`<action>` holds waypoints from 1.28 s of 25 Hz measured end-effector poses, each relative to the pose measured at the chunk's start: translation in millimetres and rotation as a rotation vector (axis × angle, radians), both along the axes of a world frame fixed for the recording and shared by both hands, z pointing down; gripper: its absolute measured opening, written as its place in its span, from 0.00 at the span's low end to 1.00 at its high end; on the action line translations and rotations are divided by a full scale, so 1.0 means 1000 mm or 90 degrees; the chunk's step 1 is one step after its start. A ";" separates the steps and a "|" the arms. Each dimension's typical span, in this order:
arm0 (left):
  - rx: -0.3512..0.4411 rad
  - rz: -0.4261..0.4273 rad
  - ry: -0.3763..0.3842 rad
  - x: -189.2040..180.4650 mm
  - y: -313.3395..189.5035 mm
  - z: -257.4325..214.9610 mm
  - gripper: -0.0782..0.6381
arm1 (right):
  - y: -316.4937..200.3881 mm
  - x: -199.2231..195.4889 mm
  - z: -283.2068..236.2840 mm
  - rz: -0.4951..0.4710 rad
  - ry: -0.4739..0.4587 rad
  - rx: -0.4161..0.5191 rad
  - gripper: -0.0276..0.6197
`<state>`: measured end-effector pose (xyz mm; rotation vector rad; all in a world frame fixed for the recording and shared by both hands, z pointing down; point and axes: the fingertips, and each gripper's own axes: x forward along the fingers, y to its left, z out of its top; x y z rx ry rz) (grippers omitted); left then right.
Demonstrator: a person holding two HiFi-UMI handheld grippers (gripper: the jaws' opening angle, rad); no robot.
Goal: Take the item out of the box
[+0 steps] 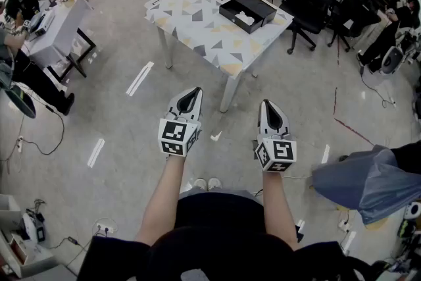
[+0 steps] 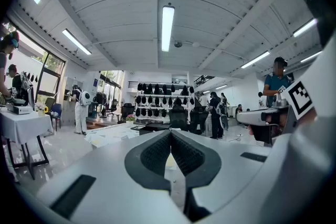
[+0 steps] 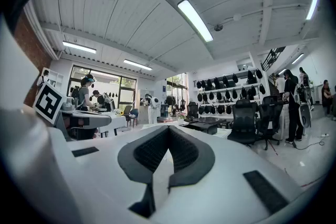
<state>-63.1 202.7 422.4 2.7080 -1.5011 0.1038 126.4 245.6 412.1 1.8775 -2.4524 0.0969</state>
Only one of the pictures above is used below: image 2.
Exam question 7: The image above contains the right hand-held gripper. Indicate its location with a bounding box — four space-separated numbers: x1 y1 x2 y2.
209 31 336 224

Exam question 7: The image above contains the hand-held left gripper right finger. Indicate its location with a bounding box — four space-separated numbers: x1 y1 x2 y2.
170 129 272 224

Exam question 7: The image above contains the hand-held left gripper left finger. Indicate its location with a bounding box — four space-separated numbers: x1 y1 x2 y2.
36 129 190 224

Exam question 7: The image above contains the black box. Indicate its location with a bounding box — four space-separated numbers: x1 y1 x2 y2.
138 121 172 136

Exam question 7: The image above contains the white box device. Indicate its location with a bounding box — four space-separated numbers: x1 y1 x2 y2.
5 102 34 115

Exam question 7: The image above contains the person's right hand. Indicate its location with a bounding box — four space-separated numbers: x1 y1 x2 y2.
297 106 320 130

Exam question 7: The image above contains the black office chair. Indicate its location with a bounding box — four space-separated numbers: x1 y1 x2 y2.
168 104 189 131
189 106 210 135
117 103 135 124

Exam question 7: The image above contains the triangle patterned white tablecloth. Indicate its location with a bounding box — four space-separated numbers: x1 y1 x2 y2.
83 122 148 150

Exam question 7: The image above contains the black stair railing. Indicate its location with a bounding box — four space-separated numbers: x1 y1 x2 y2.
193 74 216 89

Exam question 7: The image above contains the rack of black bags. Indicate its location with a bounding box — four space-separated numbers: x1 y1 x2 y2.
134 82 195 119

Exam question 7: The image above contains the rack of dark clothes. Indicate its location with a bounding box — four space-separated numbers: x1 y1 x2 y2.
94 91 109 106

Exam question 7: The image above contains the dark framed window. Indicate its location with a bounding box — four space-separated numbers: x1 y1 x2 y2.
97 70 124 103
35 51 66 104

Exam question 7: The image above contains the round white backpack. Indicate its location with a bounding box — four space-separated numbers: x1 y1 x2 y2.
80 90 93 107

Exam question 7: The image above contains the blue chair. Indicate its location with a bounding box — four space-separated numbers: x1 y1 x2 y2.
50 103 63 131

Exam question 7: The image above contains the sunflower in small vase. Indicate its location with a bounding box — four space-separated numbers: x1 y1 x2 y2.
35 101 50 117

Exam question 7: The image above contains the table with white cloth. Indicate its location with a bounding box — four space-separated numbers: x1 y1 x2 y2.
0 106 55 181

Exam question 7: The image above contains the person's black top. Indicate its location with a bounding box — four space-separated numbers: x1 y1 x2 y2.
295 0 336 48

